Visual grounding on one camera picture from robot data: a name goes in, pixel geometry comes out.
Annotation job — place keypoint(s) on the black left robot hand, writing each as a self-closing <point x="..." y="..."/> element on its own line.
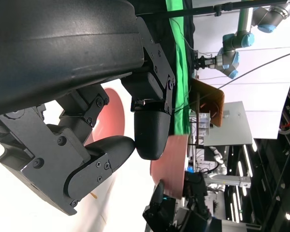
<point x="62" y="48"/>

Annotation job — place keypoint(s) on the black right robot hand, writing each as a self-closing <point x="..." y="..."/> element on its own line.
<point x="164" y="215"/>

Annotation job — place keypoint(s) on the pink plastic bowl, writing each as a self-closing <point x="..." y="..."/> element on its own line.
<point x="171" y="164"/>
<point x="113" y="116"/>

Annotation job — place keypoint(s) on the grey blue industrial robot arm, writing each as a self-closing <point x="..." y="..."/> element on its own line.
<point x="244" y="24"/>

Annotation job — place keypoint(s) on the small orange scrap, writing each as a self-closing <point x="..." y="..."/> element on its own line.
<point x="94" y="195"/>

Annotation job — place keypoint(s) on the clear plastic organizer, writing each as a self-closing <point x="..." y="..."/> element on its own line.
<point x="204" y="125"/>

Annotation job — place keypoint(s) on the grey metal cabinet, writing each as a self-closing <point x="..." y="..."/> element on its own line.
<point x="234" y="125"/>

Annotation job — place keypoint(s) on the green cloth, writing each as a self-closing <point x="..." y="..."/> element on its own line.
<point x="181" y="72"/>

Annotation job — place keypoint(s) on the black stand pole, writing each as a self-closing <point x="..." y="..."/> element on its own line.
<point x="244" y="6"/>

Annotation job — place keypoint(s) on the aluminium frame bar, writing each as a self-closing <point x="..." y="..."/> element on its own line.
<point x="232" y="180"/>

